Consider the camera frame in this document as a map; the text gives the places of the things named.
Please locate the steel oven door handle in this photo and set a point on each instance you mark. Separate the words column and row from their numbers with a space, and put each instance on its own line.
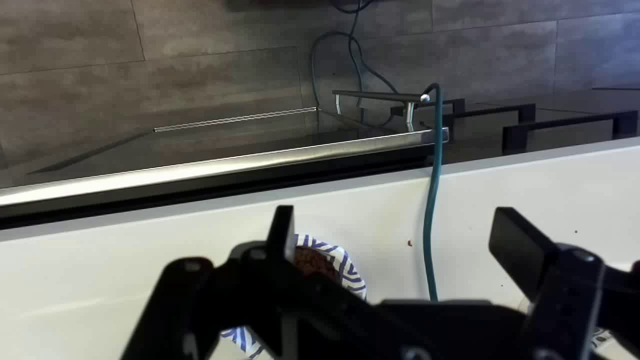
column 219, row 167

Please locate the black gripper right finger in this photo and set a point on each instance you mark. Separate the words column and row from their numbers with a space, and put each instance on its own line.
column 571, row 288

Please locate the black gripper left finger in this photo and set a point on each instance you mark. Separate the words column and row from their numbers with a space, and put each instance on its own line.
column 259, row 286

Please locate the dark red coffee pod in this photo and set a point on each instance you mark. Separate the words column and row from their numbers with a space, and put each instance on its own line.
column 315, row 262

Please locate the blue patterned paper cup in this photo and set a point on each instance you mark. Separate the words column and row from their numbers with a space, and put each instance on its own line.
column 350, row 278

